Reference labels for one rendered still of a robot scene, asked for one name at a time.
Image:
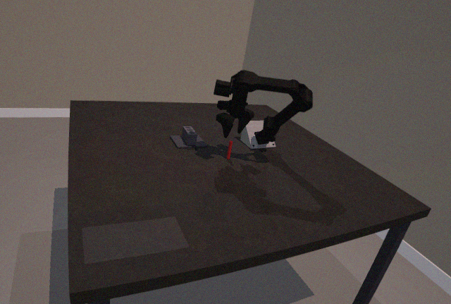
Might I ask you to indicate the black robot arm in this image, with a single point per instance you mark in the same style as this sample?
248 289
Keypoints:
246 81

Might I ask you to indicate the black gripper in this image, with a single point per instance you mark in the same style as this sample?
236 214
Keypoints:
237 110

